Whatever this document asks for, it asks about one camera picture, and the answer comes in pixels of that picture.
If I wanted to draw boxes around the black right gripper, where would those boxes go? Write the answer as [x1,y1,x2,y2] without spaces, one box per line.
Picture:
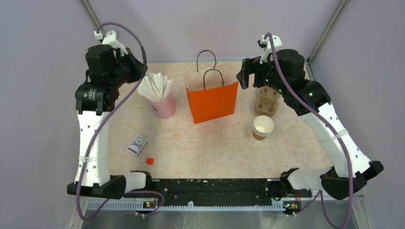
[236,52,288,96]

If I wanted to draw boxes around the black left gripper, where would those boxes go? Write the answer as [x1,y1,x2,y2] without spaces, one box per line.
[109,47,148,87]

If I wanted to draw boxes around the orange paper bag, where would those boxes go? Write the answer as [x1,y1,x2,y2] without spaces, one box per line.
[185,50,239,124]

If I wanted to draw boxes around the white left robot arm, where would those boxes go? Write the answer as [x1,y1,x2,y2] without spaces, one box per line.
[66,44,148,199]

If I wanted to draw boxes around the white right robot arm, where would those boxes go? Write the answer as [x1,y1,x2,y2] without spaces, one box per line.
[236,49,384,200]

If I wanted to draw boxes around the cardboard cup carrier stack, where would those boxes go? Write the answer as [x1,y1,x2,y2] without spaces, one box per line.
[254,86,280,117]

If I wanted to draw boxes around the pink straw holder cup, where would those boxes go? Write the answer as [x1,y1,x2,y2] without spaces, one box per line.
[150,93,176,119]

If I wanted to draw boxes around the brown paper cup stack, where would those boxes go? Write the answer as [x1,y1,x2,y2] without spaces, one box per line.
[252,115,275,141]

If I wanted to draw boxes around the blue playing card box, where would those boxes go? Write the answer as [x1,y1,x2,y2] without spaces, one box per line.
[127,135,148,156]

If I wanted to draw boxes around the small red cube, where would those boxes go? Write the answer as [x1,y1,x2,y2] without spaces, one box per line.
[146,157,155,165]

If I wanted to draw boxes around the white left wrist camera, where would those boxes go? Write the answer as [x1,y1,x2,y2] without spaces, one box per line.
[94,30,128,56]

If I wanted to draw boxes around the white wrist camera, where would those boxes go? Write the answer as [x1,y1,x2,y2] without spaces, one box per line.
[94,30,128,56]
[257,32,283,64]

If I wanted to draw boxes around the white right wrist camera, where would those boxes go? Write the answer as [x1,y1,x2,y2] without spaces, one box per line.
[257,32,283,64]

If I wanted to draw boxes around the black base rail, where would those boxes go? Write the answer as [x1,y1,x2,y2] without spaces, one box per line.
[141,178,312,207]

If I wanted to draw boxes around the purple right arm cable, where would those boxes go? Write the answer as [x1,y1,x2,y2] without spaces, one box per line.
[264,32,354,229]

